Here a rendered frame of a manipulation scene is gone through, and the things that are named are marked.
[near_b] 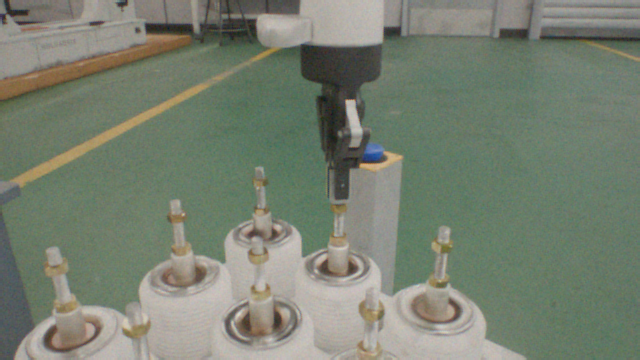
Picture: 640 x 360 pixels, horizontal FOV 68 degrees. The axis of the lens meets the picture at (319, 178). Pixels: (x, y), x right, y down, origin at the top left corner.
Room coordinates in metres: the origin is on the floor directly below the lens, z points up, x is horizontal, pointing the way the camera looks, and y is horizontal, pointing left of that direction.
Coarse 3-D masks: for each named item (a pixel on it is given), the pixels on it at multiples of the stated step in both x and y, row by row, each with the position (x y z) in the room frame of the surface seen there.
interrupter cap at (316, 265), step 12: (324, 252) 0.47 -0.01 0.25; (360, 252) 0.47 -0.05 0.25; (312, 264) 0.45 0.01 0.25; (324, 264) 0.45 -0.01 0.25; (348, 264) 0.45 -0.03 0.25; (360, 264) 0.45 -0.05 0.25; (312, 276) 0.42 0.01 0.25; (324, 276) 0.43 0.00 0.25; (336, 276) 0.43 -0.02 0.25; (348, 276) 0.43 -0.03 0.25; (360, 276) 0.43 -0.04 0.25
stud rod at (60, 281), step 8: (48, 248) 0.34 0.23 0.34; (56, 248) 0.34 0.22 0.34; (48, 256) 0.33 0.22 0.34; (56, 256) 0.34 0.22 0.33; (56, 264) 0.33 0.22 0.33; (56, 280) 0.33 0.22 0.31; (64, 280) 0.34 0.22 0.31; (56, 288) 0.33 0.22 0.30; (64, 288) 0.34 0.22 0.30; (64, 296) 0.33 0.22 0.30
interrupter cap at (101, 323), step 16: (48, 320) 0.35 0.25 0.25; (96, 320) 0.36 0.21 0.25; (112, 320) 0.35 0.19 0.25; (32, 336) 0.33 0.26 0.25; (48, 336) 0.33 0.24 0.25; (96, 336) 0.33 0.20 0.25; (112, 336) 0.33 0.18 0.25; (32, 352) 0.31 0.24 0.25; (48, 352) 0.31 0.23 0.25; (64, 352) 0.31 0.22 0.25; (80, 352) 0.31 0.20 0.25; (96, 352) 0.32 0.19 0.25
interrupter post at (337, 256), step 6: (330, 246) 0.44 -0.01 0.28; (336, 246) 0.44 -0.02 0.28; (342, 246) 0.44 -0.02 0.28; (348, 246) 0.45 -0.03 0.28; (330, 252) 0.44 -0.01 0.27; (336, 252) 0.44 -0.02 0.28; (342, 252) 0.44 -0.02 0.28; (348, 252) 0.45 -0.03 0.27; (330, 258) 0.44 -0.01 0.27; (336, 258) 0.44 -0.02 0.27; (342, 258) 0.44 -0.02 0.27; (330, 264) 0.44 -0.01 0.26; (336, 264) 0.44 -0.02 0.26; (342, 264) 0.44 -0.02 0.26; (336, 270) 0.44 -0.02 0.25; (342, 270) 0.44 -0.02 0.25
